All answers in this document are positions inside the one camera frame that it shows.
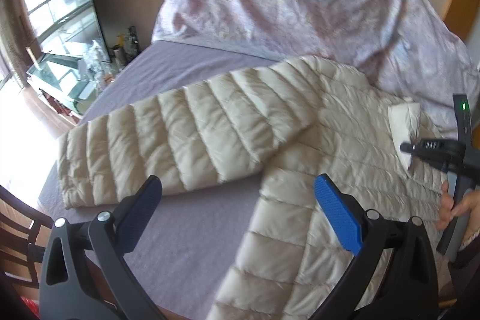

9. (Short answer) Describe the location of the cream quilted down jacket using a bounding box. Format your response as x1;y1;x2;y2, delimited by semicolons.
57;56;443;319

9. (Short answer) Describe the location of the person's right hand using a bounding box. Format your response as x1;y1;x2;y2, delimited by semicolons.
436;181;479;236

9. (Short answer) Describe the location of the dark wooden chair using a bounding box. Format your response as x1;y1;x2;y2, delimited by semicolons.
1;188;53;289

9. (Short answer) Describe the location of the lilac bed sheet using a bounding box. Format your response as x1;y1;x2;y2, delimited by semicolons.
37;39;284;320

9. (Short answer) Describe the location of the cluttered glass side table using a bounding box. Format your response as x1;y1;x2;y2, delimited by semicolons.
27;25;142;118

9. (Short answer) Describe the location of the pink floral duvet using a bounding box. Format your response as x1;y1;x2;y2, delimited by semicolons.
151;0;479;135

